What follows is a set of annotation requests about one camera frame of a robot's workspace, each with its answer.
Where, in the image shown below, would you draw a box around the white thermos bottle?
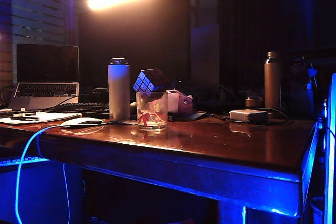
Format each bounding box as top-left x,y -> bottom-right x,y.
108,57 -> 131,123

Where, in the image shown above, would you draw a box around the black keyboard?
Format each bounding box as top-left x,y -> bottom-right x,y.
41,102 -> 110,119

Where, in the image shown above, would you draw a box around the vertical metal post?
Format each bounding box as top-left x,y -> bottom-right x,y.
323,72 -> 336,224

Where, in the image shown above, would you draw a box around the white notepad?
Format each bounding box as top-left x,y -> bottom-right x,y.
0,111 -> 83,126

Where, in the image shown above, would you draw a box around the pink and white plush toy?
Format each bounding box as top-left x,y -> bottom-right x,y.
166,89 -> 194,114

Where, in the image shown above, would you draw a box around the thick white cable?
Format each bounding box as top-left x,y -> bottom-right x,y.
14,125 -> 66,224

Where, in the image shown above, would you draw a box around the round bin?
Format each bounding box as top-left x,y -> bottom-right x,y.
308,196 -> 326,224

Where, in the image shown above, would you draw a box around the white computer mouse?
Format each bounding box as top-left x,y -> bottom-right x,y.
60,117 -> 105,129

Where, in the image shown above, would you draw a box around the black adapter cable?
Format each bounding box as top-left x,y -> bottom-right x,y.
259,107 -> 291,126

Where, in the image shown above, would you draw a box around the thin white cable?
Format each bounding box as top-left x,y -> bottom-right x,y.
62,163 -> 71,224

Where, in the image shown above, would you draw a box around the clear glass cup red print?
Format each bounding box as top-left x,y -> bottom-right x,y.
135,91 -> 169,132

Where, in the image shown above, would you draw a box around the black fabric pouch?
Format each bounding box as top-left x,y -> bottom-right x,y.
167,111 -> 207,122

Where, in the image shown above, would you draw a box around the small metal can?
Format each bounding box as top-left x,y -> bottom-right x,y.
245,97 -> 264,108

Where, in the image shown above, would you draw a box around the white power adapter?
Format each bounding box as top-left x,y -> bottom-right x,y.
229,109 -> 269,125

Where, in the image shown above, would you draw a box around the window blinds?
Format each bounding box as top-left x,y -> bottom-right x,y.
0,0 -> 75,88

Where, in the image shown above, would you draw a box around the dark bottle with strap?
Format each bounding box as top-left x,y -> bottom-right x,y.
288,57 -> 318,116

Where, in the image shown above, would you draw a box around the black pen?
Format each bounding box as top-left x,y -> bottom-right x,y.
9,115 -> 39,122

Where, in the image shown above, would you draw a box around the Rubik's cube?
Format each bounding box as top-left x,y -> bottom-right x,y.
132,68 -> 172,104

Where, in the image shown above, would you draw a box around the brown metal bottle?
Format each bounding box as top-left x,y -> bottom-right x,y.
264,50 -> 283,110

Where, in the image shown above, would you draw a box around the silver laptop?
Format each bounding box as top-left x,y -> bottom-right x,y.
8,43 -> 80,110

